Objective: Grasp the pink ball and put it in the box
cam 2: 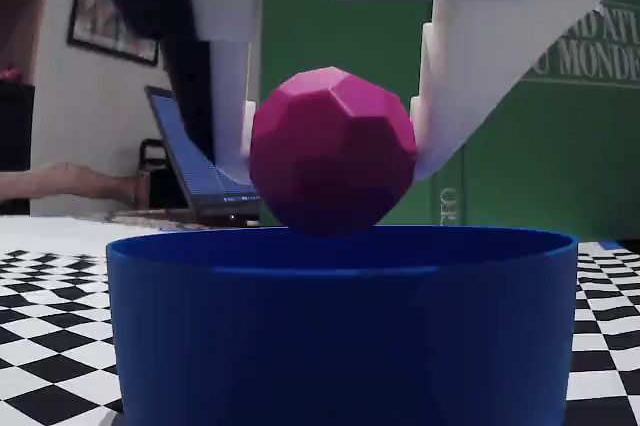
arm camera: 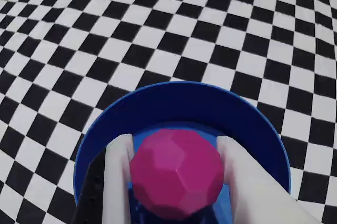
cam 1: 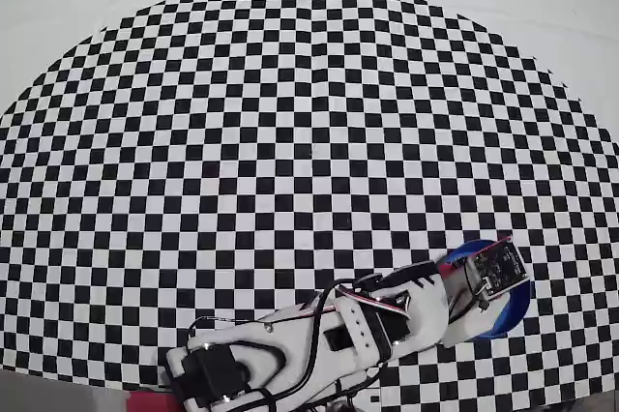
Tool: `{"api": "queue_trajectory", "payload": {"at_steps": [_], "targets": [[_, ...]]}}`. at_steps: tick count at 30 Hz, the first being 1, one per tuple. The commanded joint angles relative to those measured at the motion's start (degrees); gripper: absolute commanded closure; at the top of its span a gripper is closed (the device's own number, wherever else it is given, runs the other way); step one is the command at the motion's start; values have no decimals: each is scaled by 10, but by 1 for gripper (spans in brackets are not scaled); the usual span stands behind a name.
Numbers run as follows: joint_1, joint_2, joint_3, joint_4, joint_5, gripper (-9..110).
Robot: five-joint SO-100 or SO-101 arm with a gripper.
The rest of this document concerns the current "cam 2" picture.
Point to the open laptop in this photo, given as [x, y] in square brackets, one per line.
[205, 181]

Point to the green atlas book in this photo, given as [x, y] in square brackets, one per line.
[550, 156]

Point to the person's bare hand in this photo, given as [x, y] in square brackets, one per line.
[90, 183]

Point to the blue round box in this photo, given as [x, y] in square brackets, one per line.
[340, 346]

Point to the wooden bookshelf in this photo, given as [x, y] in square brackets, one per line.
[15, 26]

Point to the black framed wall picture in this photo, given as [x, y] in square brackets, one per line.
[95, 21]

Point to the pink faceted ball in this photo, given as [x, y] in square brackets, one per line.
[330, 156]

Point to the dark chair back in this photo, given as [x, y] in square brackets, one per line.
[145, 171]

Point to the small pink object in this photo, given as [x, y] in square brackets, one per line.
[9, 73]

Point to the white thin gripper finger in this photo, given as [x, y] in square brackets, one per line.
[230, 96]

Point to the person's bare forearm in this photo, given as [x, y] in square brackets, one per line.
[25, 183]

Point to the white sheet with checkerboard print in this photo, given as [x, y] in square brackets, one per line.
[50, 306]

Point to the black sideboard cabinet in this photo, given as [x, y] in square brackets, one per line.
[15, 126]

